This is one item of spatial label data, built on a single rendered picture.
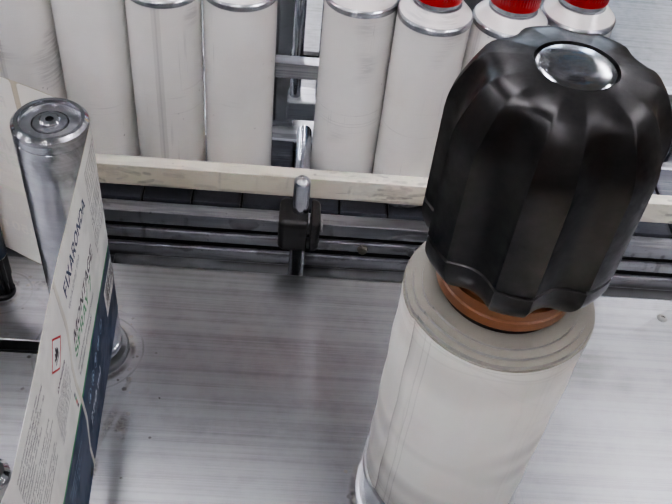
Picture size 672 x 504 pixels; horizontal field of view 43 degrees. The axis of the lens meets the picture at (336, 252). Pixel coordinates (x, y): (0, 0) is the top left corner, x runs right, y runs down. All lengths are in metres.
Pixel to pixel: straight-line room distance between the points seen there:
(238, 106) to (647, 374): 0.34
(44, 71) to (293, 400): 0.30
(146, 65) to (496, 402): 0.36
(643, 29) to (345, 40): 0.56
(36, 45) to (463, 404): 0.40
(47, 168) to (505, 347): 0.24
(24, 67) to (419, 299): 0.38
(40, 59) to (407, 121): 0.26
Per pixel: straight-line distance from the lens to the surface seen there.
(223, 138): 0.65
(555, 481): 0.55
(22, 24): 0.63
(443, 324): 0.36
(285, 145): 0.72
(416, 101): 0.61
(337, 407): 0.55
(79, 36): 0.62
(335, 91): 0.63
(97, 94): 0.65
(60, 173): 0.44
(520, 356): 0.35
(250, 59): 0.61
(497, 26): 0.59
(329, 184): 0.64
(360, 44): 0.60
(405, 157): 0.64
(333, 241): 0.67
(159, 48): 0.61
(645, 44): 1.07
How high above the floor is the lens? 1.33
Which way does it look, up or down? 46 degrees down
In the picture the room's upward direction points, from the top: 7 degrees clockwise
